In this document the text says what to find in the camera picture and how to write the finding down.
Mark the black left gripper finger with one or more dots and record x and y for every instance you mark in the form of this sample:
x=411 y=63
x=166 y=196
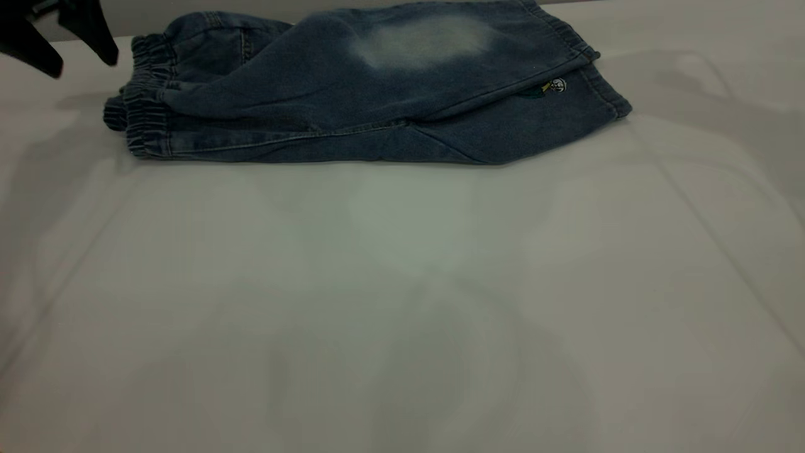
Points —
x=91 y=28
x=28 y=44

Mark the blue denim shorts with print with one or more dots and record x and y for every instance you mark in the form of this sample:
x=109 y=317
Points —
x=377 y=94

